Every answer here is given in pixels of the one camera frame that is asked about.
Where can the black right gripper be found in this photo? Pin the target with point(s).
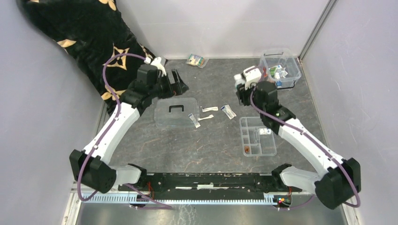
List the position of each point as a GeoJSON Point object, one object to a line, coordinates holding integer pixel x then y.
{"type": "Point", "coordinates": [242, 93]}

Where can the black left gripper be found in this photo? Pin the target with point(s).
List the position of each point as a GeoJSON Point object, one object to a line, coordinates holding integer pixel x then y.
{"type": "Point", "coordinates": [179, 87]}

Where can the clear box lid black handle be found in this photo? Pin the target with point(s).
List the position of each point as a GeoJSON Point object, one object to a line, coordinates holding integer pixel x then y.
{"type": "Point", "coordinates": [175, 112]}

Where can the white plaster strip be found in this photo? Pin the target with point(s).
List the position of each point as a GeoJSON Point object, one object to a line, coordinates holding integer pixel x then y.
{"type": "Point", "coordinates": [214, 108]}

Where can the colourful bandage packet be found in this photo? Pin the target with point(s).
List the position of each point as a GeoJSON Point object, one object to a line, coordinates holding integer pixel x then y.
{"type": "Point", "coordinates": [196, 61]}

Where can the clear plastic storage box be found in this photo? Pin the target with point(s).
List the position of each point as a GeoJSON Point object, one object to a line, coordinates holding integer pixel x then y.
{"type": "Point", "coordinates": [284, 57]}

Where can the clear compartment organizer tray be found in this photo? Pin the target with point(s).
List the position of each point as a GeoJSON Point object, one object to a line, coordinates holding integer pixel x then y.
{"type": "Point", "coordinates": [261, 145]}

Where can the white bottle green label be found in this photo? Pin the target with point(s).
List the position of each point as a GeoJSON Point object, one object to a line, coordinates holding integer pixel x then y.
{"type": "Point", "coordinates": [239, 79]}

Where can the teal item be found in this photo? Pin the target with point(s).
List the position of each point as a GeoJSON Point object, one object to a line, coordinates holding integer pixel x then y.
{"type": "Point", "coordinates": [278, 72]}

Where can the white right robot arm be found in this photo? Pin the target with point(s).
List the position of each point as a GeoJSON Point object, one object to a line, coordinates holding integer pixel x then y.
{"type": "Point", "coordinates": [335, 181]}

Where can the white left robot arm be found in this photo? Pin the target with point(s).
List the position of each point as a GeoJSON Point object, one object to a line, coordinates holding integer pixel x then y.
{"type": "Point", "coordinates": [90, 166]}

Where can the white blue wipe sachet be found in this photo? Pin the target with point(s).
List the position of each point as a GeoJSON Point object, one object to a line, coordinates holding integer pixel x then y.
{"type": "Point", "coordinates": [194, 120]}

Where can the black floral plush blanket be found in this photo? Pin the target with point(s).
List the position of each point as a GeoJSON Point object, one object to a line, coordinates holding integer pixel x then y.
{"type": "Point", "coordinates": [95, 35]}

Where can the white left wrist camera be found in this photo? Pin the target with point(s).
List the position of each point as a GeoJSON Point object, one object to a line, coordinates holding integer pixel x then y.
{"type": "Point", "coordinates": [159, 62]}

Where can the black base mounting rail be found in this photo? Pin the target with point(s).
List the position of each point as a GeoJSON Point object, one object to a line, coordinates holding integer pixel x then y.
{"type": "Point", "coordinates": [211, 186]}

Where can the white slotted cable duct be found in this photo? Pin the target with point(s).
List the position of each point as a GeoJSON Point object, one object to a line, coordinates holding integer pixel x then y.
{"type": "Point", "coordinates": [134, 198]}

